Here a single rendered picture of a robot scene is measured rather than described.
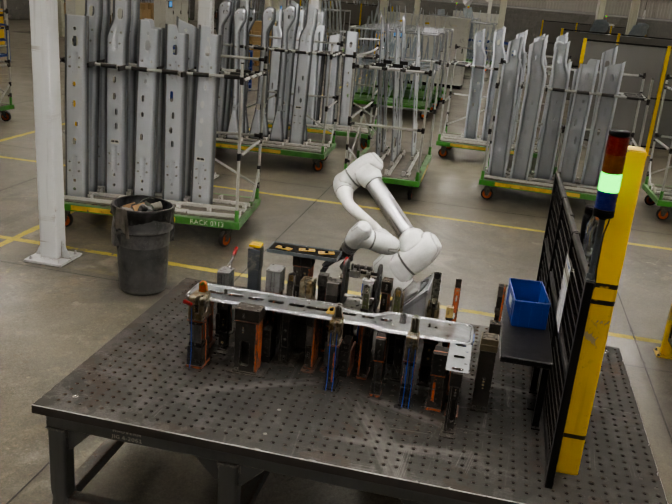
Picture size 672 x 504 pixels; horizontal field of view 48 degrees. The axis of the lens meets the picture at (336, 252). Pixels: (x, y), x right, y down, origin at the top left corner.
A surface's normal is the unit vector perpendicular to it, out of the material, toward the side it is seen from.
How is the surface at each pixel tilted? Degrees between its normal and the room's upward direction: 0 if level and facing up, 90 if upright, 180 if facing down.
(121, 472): 0
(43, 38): 90
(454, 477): 0
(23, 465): 0
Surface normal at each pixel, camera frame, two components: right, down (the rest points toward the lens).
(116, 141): -0.10, 0.25
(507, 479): 0.08, -0.94
